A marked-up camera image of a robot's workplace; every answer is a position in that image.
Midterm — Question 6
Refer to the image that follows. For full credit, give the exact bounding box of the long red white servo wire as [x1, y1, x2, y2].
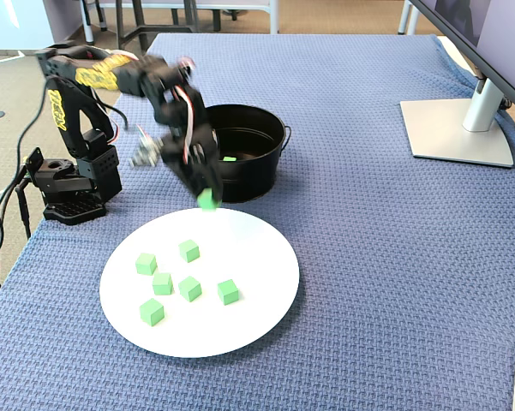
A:
[173, 83, 198, 166]

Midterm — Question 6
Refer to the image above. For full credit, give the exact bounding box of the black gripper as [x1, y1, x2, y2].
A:
[160, 122, 225, 203]

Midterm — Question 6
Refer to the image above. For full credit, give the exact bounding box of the blue woven tablecloth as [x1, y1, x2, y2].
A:
[0, 33, 515, 411]

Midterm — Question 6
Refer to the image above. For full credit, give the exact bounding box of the white round plate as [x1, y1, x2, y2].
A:
[99, 207, 301, 359]

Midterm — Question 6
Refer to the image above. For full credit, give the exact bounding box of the silver computer monitor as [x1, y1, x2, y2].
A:
[399, 0, 515, 170]

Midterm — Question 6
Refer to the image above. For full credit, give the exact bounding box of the short red white servo wire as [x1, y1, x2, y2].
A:
[176, 57, 197, 80]

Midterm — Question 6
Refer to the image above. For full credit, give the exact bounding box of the black metal bucket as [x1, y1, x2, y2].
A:
[203, 104, 293, 205]

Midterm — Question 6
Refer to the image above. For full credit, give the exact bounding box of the thin black camera cable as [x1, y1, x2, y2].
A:
[15, 76, 153, 176]

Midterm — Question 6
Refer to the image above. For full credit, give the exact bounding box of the white metal table leg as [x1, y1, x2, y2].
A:
[396, 0, 420, 36]

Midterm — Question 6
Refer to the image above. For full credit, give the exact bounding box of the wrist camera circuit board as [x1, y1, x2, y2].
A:
[129, 136, 162, 169]

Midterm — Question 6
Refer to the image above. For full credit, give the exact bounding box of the white table frame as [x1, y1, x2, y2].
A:
[80, 0, 280, 44]

